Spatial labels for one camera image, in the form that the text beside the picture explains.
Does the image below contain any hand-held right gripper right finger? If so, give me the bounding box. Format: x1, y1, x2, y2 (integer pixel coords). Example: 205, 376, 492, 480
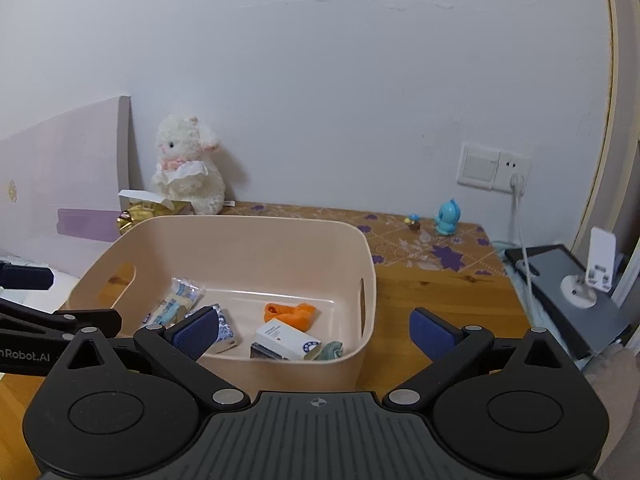
382, 307, 581, 407

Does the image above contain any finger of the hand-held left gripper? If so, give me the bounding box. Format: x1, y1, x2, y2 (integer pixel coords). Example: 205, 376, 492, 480
0, 299, 123, 343
0, 260, 55, 291

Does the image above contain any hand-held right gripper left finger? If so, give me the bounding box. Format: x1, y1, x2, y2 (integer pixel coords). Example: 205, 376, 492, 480
64, 306, 251, 407

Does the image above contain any blue white tissue pack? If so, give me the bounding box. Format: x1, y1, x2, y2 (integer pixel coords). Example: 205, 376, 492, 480
186, 304, 240, 356

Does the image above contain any white snack packet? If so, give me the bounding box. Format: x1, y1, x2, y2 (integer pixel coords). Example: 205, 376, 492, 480
145, 277, 207, 326

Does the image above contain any small white box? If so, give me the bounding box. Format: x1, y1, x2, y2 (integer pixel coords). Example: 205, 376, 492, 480
254, 319, 322, 361

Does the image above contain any pink plastic storage bin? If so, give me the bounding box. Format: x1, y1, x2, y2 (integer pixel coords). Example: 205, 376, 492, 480
65, 216, 377, 395

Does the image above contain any orange rubber toy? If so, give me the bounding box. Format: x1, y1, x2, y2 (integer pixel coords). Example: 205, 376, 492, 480
263, 301, 317, 333

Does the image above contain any green checked scrunchie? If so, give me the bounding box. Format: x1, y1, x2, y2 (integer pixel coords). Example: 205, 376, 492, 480
314, 340, 347, 362

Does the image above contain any purple flower table mat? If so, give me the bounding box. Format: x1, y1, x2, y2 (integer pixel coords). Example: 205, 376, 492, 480
222, 202, 508, 276

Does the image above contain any pink bed headboard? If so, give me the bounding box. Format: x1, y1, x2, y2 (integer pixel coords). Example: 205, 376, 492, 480
0, 94, 143, 281

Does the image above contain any blue toy figure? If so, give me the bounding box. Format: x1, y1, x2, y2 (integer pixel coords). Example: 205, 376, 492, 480
432, 197, 460, 237

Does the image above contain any gold tissue pack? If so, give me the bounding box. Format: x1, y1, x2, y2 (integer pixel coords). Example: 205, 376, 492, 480
117, 189, 193, 236

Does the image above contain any white plush lamb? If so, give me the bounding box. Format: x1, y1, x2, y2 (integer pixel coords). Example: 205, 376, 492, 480
151, 113, 227, 216

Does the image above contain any white phone stand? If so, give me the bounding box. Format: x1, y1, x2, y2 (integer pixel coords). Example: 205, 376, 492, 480
560, 226, 618, 309

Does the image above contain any white plug cable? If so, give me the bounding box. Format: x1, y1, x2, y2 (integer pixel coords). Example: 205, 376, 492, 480
509, 172, 540, 286

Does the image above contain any white wall switch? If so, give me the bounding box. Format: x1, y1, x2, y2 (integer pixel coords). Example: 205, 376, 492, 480
457, 142, 501, 190

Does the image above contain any white wall socket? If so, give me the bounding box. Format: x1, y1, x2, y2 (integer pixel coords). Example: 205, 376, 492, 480
497, 152, 532, 193

